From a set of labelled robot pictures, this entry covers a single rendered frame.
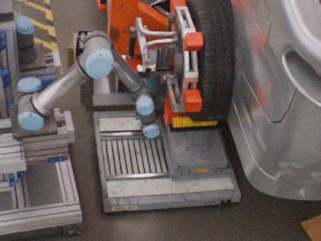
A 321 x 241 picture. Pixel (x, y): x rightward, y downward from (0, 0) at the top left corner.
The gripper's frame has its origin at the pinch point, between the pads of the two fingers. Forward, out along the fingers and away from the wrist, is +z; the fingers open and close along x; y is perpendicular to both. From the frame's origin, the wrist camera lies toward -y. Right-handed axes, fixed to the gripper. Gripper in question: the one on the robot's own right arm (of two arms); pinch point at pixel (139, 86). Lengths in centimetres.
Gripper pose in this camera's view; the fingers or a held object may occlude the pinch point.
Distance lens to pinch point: 285.4
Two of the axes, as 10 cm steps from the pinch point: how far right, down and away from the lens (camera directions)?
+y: 1.1, -7.5, -6.5
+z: -2.3, -6.6, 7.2
